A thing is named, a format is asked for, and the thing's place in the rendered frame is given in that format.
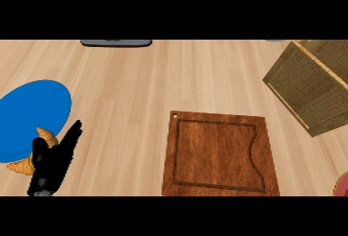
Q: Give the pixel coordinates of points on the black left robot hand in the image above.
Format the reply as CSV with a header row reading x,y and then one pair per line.
x,y
52,159

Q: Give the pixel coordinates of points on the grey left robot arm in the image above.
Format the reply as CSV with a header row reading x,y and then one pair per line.
x,y
43,193

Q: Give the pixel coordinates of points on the brown wooden cutting board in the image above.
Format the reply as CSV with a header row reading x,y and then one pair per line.
x,y
217,153

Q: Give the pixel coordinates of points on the brown wicker basket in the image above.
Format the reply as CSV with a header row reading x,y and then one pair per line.
x,y
313,86

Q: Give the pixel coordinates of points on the golden brown croissant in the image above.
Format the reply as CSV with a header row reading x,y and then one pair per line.
x,y
27,166

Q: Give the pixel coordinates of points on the blue round plate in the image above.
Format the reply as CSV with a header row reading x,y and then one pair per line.
x,y
31,116

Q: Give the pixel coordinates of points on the dark grey flat appliance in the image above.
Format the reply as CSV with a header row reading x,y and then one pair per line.
x,y
115,43

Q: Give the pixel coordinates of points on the red round object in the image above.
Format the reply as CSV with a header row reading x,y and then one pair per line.
x,y
342,186

